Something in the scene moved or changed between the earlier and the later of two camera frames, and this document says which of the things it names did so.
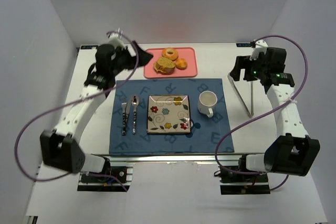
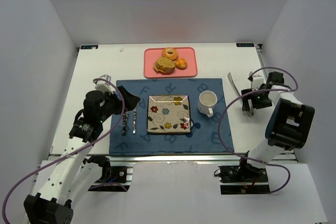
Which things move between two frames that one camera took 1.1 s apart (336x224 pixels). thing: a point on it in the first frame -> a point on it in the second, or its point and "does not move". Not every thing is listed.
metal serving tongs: x=250 y=114 does not move
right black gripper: x=243 y=67 -> x=248 y=99
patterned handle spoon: x=135 y=101 does not move
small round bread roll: x=181 y=64 does not move
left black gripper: x=133 y=57 -> x=120 y=100
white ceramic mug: x=207 y=102 does not move
